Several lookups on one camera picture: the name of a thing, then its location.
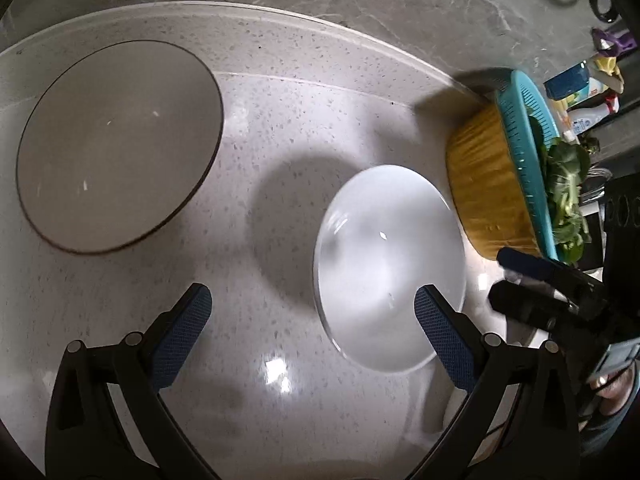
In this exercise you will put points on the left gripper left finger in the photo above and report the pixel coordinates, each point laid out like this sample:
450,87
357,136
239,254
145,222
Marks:
106,418

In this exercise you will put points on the teal plastic colander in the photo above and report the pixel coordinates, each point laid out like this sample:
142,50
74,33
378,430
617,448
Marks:
528,127

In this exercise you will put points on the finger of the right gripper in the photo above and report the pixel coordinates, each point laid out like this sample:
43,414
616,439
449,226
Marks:
558,275
533,308

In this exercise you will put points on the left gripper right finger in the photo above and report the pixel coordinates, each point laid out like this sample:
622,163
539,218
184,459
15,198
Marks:
518,418

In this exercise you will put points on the green leafy vegetables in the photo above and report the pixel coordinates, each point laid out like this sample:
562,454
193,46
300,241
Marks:
564,166

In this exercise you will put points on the purple peeler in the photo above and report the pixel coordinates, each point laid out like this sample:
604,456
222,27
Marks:
612,44

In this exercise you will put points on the white spray bottle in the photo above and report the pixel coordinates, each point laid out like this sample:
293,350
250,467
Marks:
584,119

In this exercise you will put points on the white shallow plate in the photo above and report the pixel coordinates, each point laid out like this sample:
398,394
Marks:
387,232

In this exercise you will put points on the yellow dish soap bottle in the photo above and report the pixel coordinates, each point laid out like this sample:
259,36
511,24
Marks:
592,77

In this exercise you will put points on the grey dark-rimmed plate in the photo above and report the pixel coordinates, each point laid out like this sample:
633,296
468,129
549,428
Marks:
117,145

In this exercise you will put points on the right hand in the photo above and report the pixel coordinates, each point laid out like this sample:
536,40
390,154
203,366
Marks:
615,394

